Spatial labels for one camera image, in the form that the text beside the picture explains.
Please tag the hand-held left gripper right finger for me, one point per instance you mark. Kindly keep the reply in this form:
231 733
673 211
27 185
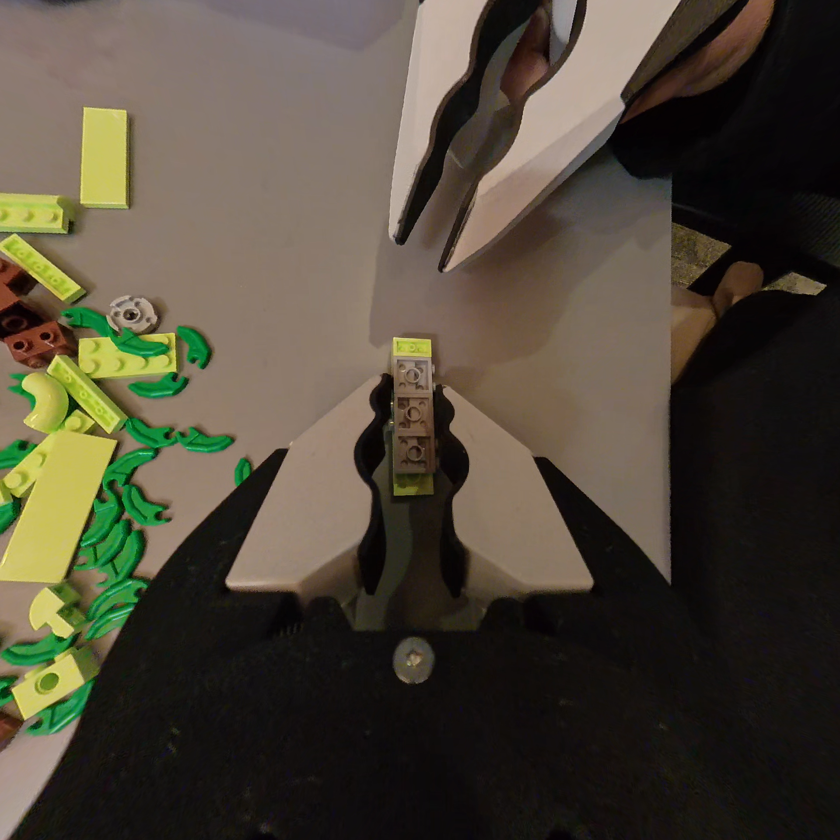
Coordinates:
525 518

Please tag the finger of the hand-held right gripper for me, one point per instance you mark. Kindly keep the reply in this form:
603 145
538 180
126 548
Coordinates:
433 65
590 85

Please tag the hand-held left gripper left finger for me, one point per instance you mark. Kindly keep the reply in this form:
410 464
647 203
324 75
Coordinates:
302 518

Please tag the lime long studded plate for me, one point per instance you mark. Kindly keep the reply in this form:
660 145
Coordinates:
410 346

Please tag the pile of mixed toy bricks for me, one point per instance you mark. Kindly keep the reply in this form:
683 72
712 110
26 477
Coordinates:
59 505

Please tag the person's right hand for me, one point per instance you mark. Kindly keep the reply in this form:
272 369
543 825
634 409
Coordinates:
722 62

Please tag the green curved leaf piece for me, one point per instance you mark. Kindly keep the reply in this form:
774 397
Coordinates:
243 471

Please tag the lime smooth tile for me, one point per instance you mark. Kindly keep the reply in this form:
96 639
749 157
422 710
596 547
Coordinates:
105 157

